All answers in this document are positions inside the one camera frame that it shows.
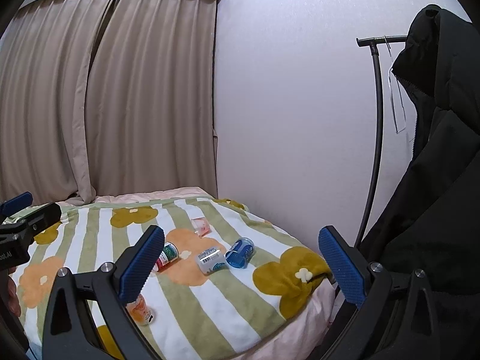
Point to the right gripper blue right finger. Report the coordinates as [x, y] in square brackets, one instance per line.
[385, 315]

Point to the black clothes rack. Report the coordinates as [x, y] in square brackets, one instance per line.
[372, 43]

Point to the left bare hand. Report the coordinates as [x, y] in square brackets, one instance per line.
[13, 300]

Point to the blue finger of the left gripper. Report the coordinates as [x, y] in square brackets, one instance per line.
[17, 203]
[40, 219]

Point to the red label clear bottle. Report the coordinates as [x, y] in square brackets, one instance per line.
[168, 256]

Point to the white grey label cup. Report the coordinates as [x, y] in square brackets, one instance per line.
[211, 260]

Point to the flower striped blanket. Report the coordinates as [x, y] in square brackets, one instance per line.
[278, 307]

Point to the beige curtain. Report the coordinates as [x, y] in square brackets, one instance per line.
[148, 107]
[45, 58]

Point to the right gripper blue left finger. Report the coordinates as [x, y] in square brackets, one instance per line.
[69, 329]

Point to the pink bed sheet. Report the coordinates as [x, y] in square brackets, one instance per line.
[128, 198]

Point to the beige right curtain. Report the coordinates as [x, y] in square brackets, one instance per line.
[148, 107]

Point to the beige left curtain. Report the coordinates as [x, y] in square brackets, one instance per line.
[45, 58]

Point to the black hanging coat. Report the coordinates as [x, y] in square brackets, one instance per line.
[431, 221]

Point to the blue cup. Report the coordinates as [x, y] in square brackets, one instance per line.
[240, 253]

